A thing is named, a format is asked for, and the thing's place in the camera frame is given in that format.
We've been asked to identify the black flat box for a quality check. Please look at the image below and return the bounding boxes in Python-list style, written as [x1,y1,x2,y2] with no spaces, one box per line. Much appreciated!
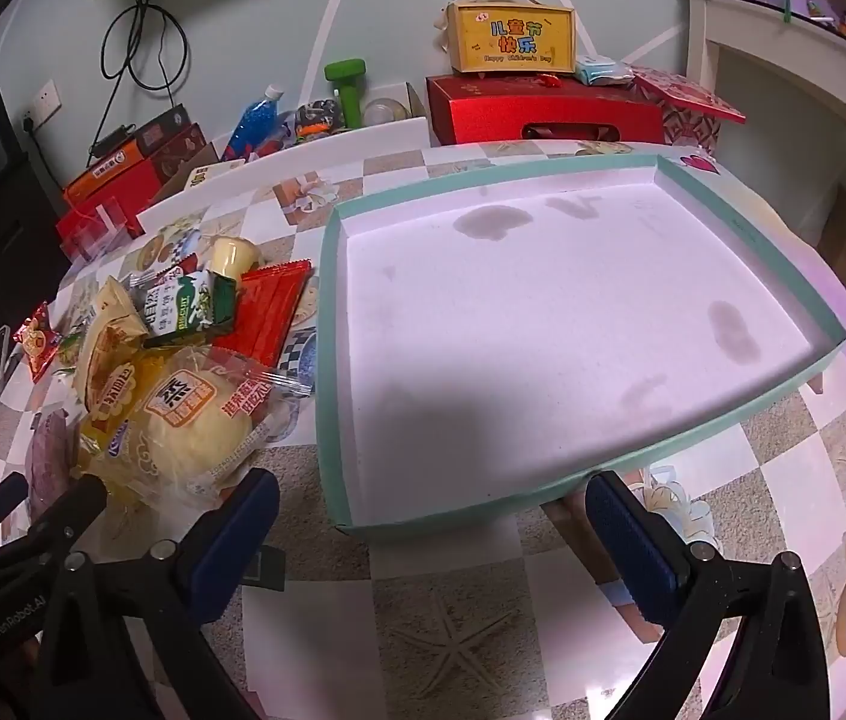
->
[89,103,191,158]

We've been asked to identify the black power adapter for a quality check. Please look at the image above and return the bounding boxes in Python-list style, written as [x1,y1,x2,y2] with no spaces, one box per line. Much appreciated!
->
[89,124,131,155]

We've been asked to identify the teal shallow cardboard tray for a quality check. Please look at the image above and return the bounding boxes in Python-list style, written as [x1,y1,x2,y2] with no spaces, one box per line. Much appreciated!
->
[316,154,846,537]

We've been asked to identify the plain red box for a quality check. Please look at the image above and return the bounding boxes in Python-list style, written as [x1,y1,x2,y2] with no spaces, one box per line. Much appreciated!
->
[55,199,143,260]

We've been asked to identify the red gold-patterned packet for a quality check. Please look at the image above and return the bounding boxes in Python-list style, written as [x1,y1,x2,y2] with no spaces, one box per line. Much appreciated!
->
[213,259,313,372]

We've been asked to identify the large round bread packet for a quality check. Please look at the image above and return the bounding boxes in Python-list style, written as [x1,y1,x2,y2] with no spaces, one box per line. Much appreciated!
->
[78,345,315,500]

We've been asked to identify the pale yellow cake packet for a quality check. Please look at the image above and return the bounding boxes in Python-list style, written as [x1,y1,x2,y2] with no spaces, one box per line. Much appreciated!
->
[202,235,259,278]

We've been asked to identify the pink patterned box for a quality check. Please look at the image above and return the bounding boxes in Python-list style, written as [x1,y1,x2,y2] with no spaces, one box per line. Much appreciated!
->
[633,66,746,155]

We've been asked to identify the red gift box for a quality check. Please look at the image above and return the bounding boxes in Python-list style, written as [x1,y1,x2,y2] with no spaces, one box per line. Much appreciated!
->
[425,73,668,147]

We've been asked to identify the white wall socket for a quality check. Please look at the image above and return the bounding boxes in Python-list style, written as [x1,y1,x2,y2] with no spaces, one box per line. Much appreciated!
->
[20,79,62,128]

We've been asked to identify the round clear container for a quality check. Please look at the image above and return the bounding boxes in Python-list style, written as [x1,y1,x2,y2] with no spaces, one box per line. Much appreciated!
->
[361,97,403,128]

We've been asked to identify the yellow gift box with handle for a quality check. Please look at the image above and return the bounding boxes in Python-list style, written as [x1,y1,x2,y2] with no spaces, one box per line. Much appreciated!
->
[438,0,578,80]

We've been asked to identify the green dumbbell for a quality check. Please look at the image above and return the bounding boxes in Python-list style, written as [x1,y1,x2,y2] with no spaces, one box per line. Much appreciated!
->
[324,58,368,130]

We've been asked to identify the blue wet wipes pack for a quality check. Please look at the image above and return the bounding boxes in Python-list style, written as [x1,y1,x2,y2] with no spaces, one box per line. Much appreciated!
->
[573,56,634,87]

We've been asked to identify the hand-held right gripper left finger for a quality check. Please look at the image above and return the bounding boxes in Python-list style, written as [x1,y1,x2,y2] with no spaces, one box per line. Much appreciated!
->
[37,467,281,720]

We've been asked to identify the blue water bottle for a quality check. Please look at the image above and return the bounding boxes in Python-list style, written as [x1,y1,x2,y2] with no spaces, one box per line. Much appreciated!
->
[222,85,285,162]

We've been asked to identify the green round cookie packet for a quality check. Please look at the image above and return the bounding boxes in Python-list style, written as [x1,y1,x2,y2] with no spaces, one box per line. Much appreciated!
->
[52,326,86,372]

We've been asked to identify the yellow orange-lettered bread packet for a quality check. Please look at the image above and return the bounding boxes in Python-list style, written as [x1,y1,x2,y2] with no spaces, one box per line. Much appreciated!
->
[74,276,150,428]

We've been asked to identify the white shelf unit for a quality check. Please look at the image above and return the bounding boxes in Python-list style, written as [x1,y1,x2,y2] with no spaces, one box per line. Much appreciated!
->
[688,0,846,256]

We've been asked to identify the open cardboard box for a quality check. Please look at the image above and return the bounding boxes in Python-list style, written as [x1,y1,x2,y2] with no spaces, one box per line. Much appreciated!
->
[149,82,428,203]

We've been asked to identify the orange box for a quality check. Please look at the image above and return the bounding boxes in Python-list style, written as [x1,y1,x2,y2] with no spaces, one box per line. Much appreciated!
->
[63,142,150,203]

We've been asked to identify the green white biscuit packet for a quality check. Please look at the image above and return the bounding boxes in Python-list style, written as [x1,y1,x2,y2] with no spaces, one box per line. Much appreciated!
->
[144,270,215,350]

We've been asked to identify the black patterned pouch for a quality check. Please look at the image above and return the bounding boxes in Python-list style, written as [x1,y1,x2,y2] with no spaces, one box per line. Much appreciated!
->
[294,99,345,137]

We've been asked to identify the red cartoon snack packet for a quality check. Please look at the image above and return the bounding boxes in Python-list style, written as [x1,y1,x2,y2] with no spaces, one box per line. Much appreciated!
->
[12,301,64,383]

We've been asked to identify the clear plastic container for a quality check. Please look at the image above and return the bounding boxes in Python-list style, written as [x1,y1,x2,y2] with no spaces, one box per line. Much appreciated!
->
[63,199,128,260]

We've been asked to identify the dark green packet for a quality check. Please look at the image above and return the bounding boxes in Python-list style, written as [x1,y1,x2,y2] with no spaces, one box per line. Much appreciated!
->
[202,274,240,335]

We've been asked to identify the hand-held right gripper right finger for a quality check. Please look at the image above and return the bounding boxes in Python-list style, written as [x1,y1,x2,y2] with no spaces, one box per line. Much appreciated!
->
[584,469,846,720]

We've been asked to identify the purple snack packet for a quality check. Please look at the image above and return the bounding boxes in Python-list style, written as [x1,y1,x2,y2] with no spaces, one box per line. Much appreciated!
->
[24,409,83,518]

